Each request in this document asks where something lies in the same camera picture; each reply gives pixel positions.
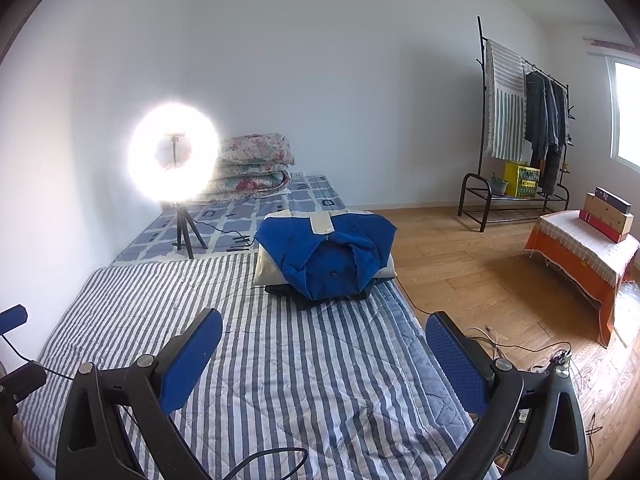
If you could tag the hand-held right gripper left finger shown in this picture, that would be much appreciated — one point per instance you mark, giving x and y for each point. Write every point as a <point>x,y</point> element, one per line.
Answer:
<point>192,360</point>

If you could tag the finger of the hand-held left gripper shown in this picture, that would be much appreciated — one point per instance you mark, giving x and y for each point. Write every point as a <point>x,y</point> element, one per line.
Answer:
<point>12,319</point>

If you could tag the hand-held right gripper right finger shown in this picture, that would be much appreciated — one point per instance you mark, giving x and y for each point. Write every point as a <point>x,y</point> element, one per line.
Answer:
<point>455,360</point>

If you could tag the beige and blue work jacket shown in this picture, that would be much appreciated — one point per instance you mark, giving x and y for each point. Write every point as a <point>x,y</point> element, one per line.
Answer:
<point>320,260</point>

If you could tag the dark clothes pile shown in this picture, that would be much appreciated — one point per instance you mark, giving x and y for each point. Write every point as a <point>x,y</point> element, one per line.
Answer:
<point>285,294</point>

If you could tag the black metal clothes rack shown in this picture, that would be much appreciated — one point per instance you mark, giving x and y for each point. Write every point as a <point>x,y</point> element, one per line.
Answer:
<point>482,110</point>

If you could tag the dark hanging clothes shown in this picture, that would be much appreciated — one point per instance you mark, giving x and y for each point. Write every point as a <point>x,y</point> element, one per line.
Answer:
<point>542,115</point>

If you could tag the blue striped quilted blanket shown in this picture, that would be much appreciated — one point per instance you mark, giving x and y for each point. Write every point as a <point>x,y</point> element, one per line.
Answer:
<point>300,360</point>

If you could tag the orange covered bench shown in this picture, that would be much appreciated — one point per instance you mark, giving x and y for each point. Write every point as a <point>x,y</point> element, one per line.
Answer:
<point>575,260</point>

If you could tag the small grey pot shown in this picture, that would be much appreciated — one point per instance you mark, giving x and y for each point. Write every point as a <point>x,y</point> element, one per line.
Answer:
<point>498,185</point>

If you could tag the clear plastic sheet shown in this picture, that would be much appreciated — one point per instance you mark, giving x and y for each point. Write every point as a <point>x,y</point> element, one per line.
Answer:
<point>630,310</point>

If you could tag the yellow plastic crate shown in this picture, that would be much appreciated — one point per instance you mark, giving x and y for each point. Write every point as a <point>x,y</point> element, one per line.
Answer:
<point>520,180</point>

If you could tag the red flat box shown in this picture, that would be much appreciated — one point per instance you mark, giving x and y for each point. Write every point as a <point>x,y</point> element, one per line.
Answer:
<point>597,225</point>

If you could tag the light wooden box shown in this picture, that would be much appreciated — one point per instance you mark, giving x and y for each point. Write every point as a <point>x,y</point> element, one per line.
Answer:
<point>607,215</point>

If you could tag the folded floral quilt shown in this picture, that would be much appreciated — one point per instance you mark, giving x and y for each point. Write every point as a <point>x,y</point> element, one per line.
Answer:
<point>255,155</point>

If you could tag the dark blue long box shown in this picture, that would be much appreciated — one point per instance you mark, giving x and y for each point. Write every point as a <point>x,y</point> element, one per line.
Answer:
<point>612,199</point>

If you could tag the striped hanging cloth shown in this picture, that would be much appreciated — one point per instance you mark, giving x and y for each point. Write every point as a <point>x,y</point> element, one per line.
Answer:
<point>505,110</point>

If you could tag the window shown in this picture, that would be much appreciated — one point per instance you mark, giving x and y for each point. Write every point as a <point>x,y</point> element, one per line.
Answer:
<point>627,110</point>

